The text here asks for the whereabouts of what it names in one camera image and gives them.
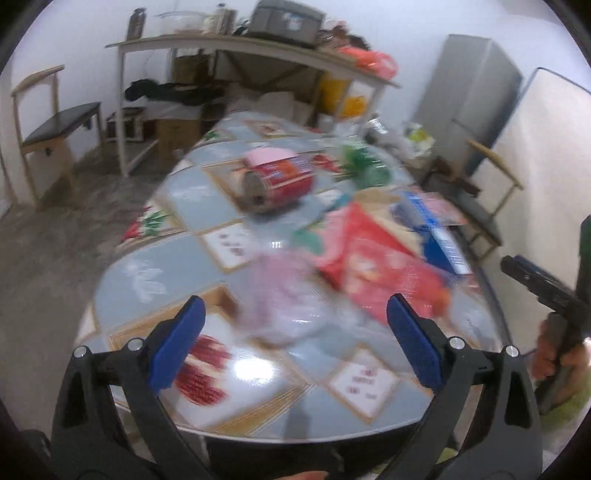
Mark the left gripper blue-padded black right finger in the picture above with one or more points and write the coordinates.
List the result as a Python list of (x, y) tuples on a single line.
[(504, 440)]

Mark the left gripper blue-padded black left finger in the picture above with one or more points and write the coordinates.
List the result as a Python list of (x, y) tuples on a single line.
[(88, 440)]

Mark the blue white carton box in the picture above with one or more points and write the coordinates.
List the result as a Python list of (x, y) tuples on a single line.
[(439, 246)]

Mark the red snack bag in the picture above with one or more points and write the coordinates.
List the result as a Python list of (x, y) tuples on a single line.
[(368, 264)]

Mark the clear pink-printed plastic bag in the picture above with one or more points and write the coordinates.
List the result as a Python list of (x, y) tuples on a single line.
[(282, 303)]

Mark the beige paper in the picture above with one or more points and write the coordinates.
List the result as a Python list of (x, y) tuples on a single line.
[(392, 216)]

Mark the person's right hand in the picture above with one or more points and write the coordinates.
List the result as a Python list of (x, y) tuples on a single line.
[(547, 360)]

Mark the white mattress blue trim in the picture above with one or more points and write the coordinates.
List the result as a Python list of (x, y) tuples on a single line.
[(546, 145)]

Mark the patterned vinyl tablecloth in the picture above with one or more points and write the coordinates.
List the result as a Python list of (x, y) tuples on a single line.
[(196, 237)]

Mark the green plastic bottle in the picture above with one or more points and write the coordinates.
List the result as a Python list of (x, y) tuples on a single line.
[(365, 168)]

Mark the grey refrigerator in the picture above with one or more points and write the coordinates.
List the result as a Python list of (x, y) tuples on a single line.
[(471, 95)]

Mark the red drink can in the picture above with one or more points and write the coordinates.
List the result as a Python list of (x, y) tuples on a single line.
[(276, 184)]

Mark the pink packet behind can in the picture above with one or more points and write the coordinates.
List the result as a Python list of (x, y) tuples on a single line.
[(266, 155)]

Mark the yellow plastic bag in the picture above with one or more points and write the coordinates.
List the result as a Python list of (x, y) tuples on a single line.
[(336, 97)]

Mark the red plastic bag on shelf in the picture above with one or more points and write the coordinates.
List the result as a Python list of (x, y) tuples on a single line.
[(376, 62)]

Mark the brown cardboard box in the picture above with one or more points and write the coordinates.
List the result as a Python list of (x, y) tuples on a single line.
[(176, 134)]

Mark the wooden chair black seat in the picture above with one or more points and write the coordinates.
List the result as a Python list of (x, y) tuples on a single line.
[(52, 134)]

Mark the microwave oven on floor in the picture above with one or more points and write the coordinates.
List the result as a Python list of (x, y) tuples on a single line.
[(133, 125)]

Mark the grey box on shelf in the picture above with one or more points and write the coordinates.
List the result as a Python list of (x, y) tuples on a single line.
[(286, 22)]

